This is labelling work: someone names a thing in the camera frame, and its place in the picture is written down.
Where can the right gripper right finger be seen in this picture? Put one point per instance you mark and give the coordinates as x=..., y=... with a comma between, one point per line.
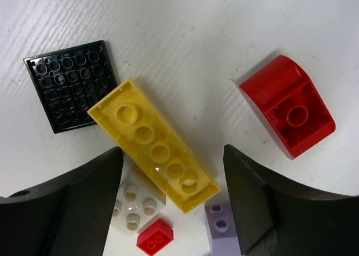
x=275, y=215

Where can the long yellow lego plate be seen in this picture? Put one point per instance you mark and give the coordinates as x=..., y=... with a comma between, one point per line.
x=132, y=120

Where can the red curved lego brick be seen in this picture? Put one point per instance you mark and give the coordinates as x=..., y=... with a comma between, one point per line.
x=288, y=104

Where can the white lego brick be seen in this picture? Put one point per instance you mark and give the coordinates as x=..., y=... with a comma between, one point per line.
x=138, y=201

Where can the small red lego brick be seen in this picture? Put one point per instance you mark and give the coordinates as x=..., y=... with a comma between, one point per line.
x=155, y=237

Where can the lilac lego brick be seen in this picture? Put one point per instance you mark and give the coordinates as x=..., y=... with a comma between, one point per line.
x=221, y=230

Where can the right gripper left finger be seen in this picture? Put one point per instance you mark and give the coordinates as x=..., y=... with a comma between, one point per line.
x=67, y=215

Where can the black square lego plate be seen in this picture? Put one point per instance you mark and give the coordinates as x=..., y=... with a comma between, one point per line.
x=70, y=81

